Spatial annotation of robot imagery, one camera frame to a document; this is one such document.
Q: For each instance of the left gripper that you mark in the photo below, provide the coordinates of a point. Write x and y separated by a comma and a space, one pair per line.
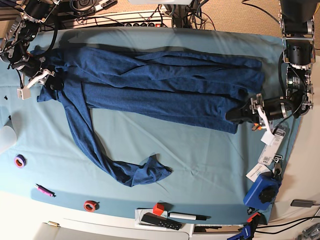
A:
273, 108

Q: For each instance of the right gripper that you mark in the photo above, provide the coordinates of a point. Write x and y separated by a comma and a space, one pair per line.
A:
34, 67

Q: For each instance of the orange black utility knife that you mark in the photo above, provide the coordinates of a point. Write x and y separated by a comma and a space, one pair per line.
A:
258, 127

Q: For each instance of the blue t-shirt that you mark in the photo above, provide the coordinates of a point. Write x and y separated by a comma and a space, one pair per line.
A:
188, 88

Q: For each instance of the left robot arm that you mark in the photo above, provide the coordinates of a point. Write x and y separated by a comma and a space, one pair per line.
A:
296, 20

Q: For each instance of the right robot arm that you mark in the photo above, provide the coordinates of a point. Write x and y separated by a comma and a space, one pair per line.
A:
14, 46

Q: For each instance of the packaged tool blister card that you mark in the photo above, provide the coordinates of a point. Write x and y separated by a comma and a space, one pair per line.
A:
269, 151

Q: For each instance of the white paper tag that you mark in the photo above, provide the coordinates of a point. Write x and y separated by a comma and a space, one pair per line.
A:
257, 170

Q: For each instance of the metal keys carabiner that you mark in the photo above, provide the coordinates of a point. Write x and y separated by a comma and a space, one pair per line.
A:
277, 167

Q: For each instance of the light blue table cloth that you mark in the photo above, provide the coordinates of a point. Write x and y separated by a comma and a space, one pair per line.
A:
209, 167

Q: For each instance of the white translucent cup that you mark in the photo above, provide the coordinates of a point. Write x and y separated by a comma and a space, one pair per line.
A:
8, 138

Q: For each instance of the blue box with knob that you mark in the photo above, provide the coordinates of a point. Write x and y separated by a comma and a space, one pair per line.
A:
263, 191

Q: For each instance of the purple tape roll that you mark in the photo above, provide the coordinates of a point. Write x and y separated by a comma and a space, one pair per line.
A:
20, 161

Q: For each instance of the grey adapter box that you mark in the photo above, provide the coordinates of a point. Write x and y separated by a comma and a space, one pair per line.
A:
302, 203

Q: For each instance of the pink marker pen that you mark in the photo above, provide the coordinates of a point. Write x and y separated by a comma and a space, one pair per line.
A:
45, 190

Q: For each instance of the power strip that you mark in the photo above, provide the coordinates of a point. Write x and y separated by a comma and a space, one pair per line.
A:
145, 18

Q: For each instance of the blue orange bottom clamp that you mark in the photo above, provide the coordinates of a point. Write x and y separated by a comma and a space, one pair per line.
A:
249, 229

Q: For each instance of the white black marker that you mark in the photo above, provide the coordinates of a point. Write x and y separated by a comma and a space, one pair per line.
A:
184, 216

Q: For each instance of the red cube block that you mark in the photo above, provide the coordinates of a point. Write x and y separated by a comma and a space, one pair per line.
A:
158, 209

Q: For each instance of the red tape roll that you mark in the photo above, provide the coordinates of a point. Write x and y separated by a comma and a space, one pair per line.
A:
91, 206

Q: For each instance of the black remote control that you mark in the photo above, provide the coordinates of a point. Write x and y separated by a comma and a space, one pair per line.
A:
159, 221

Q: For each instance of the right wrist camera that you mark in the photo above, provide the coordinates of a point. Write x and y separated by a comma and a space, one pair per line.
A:
23, 93

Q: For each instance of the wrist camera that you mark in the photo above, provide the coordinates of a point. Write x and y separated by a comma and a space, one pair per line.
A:
268, 138
23, 93

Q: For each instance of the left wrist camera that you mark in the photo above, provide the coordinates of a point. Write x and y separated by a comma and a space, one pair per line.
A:
268, 138

